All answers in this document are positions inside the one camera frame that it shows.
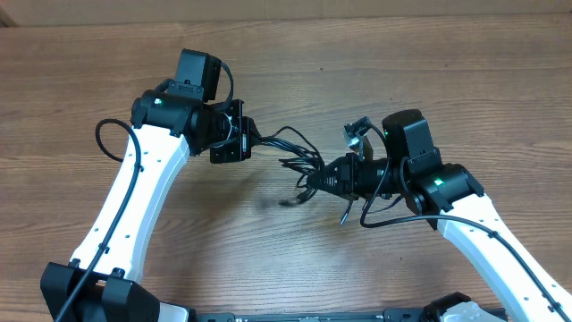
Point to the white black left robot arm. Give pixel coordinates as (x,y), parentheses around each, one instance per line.
(178,119)

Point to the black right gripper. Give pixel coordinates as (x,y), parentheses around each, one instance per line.
(348,170)

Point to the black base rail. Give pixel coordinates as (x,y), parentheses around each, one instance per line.
(454,307)

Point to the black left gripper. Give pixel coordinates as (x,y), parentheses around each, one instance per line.
(240,148)

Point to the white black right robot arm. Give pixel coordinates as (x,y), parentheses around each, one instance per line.
(452,201)

